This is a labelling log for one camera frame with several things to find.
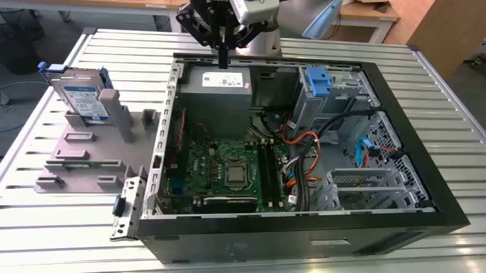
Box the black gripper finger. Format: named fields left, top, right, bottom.
left=223, top=22, right=267, bottom=71
left=175, top=5, right=226, bottom=71

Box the hard disk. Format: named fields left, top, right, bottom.
left=38, top=63, right=113, bottom=123

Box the blue data wire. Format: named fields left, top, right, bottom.
left=357, top=136, right=377, bottom=168

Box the power wire black connector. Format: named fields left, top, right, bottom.
left=370, top=146, right=406, bottom=162

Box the silver disk bay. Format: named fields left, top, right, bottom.
left=326, top=167, right=422, bottom=211

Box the blue plastic drive latch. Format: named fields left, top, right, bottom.
left=306, top=67, right=333, bottom=97

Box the grey power supply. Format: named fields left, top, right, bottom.
left=178, top=65, right=254, bottom=140

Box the silver drive cage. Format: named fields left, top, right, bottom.
left=294, top=67, right=381, bottom=134

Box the CPU socket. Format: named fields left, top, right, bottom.
left=222, top=159, right=253, bottom=191

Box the green motherboard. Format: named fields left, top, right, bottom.
left=158, top=138, right=301, bottom=214

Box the black RAM slot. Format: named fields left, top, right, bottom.
left=258, top=139, right=273, bottom=208
left=269, top=139, right=285, bottom=208

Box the black bin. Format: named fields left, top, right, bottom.
left=0, top=8, right=46, bottom=75

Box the silver CPU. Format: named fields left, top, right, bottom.
left=226, top=166, right=247, bottom=183

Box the grey parts rack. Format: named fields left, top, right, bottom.
left=34, top=88, right=161, bottom=195

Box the wooden cabinet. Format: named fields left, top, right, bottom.
left=406, top=0, right=486, bottom=82

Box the green RAM stick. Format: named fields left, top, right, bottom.
left=63, top=161, right=103, bottom=168

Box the black graphics card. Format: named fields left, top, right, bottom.
left=191, top=195, right=258, bottom=214

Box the black PC case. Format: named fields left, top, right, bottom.
left=110, top=52, right=472, bottom=264

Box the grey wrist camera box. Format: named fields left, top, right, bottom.
left=231, top=0, right=282, bottom=25

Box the wooden desk white frame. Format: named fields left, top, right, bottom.
left=334, top=0, right=402, bottom=43
left=0, top=0, right=191, bottom=34

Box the orange wire bundle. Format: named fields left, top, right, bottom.
left=281, top=131, right=324, bottom=190

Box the black cable bundle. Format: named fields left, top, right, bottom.
left=295, top=109, right=381, bottom=212

